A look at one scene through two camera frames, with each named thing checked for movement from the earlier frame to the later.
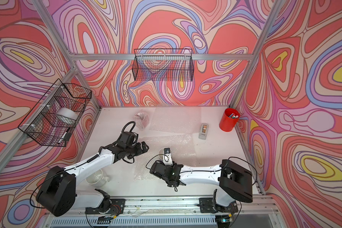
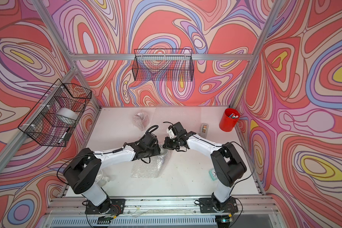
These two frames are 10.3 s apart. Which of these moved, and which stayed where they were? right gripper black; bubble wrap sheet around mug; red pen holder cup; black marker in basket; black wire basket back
Moved: right gripper black
Stayed: red pen holder cup; bubble wrap sheet around mug; black wire basket back; black marker in basket
